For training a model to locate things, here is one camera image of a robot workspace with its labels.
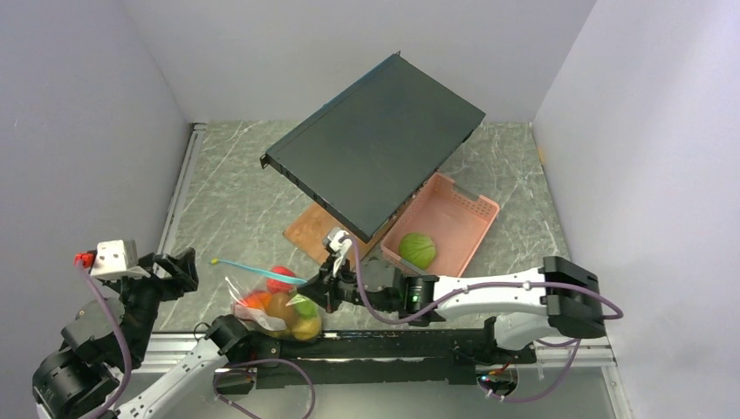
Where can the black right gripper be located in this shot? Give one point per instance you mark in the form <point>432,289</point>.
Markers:
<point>321,289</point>

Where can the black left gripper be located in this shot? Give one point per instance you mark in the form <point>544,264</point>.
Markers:
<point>183,274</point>

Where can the brown toy kiwi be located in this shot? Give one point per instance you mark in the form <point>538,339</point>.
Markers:
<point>280,308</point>

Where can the clear zip top bag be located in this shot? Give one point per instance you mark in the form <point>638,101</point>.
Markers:
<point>242,279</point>

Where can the red orange toy mango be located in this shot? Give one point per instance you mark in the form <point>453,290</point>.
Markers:
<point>258,299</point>

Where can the pink perforated plastic basket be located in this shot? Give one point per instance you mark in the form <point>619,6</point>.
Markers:
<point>455,220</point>

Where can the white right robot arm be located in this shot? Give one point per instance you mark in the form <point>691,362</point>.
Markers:
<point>558,298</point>

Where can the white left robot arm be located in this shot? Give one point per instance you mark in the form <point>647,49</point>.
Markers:
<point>109,338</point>

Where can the wooden cutting board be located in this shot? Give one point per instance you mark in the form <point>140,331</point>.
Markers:
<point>309,230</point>

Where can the green toy cabbage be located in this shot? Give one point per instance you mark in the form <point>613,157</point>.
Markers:
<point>418,249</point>

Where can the dark grey metal chassis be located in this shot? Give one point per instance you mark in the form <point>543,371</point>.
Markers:
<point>367,150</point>

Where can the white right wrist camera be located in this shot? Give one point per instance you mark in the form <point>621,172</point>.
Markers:
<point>338,244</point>

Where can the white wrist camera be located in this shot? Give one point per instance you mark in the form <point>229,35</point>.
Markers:
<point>112,260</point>
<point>338,244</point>

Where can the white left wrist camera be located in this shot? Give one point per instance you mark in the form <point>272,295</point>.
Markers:
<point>112,260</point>

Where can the aluminium side rail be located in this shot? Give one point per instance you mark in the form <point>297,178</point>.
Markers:
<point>172,219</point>

